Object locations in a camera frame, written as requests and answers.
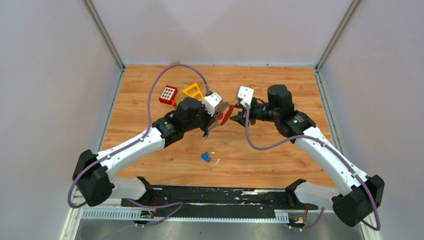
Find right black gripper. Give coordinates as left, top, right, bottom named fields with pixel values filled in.
left=229, top=99, right=279, bottom=128

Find metal keyring holder red handle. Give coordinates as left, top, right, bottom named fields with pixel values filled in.
left=203, top=102, right=235, bottom=138

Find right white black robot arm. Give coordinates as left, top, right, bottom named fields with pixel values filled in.
left=230, top=84, right=385, bottom=231

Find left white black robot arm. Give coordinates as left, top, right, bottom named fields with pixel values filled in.
left=70, top=92, right=223, bottom=207

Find red toy brick car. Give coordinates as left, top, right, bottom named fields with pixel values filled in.
left=171, top=99, right=180, bottom=108

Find red window toy brick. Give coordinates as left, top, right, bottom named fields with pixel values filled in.
left=159, top=85, right=178, bottom=105

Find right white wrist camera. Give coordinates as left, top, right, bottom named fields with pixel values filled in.
left=235, top=86, right=254, bottom=109

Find yellow triangular toy frame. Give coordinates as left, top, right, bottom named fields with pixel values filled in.
left=182, top=82, right=204, bottom=101

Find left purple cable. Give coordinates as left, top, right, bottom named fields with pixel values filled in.
left=67, top=63, right=213, bottom=229

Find purple cable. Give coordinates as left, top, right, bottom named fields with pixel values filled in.
left=243, top=102, right=382, bottom=232
left=67, top=63, right=213, bottom=229

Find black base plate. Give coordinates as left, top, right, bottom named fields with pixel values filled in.
left=138, top=185, right=318, bottom=218

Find white slotted cable duct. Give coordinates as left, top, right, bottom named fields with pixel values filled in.
left=80, top=208, right=289, bottom=224

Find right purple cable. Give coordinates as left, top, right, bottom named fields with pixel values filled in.
left=243, top=102, right=382, bottom=232

